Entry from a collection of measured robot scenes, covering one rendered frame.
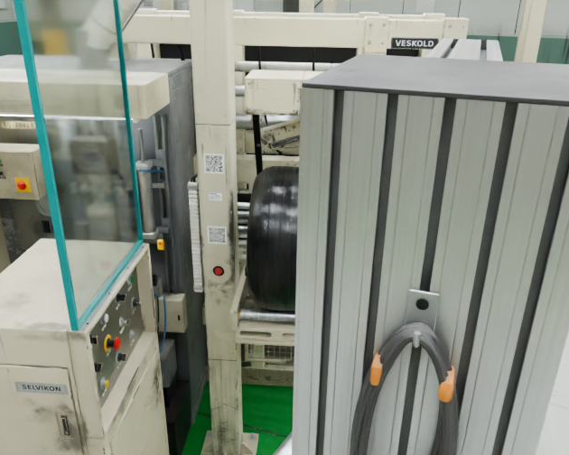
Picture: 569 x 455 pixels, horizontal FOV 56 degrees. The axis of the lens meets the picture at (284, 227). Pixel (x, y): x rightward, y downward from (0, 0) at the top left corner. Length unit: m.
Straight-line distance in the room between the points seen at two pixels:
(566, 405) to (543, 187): 3.09
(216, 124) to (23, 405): 1.08
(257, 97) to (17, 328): 1.21
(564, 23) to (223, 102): 9.38
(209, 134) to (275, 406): 1.68
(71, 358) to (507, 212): 1.33
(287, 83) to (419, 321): 1.73
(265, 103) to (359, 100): 1.74
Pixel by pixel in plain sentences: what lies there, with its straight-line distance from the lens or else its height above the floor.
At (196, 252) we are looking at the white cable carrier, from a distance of 2.18.
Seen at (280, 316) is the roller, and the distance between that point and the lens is 2.17.
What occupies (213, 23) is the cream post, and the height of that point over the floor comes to 1.99.
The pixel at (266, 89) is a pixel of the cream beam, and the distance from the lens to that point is 2.18.
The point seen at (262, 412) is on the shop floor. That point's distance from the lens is 3.09.
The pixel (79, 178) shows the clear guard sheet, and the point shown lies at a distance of 1.50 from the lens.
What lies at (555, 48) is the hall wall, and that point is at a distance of 10.90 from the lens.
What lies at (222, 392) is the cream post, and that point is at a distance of 2.54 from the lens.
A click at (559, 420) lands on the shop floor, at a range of 3.41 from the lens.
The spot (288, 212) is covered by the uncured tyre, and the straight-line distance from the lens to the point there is 1.90.
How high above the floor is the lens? 2.10
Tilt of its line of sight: 24 degrees down
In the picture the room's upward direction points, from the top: 1 degrees clockwise
